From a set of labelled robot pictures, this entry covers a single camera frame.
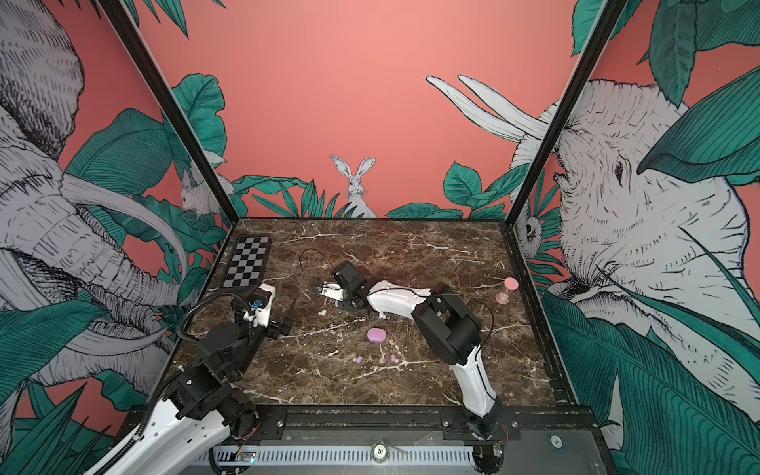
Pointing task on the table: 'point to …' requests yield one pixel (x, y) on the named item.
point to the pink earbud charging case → (376, 334)
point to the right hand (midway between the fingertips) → (341, 286)
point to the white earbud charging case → (332, 290)
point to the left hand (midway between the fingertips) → (275, 290)
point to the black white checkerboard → (246, 265)
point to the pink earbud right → (394, 358)
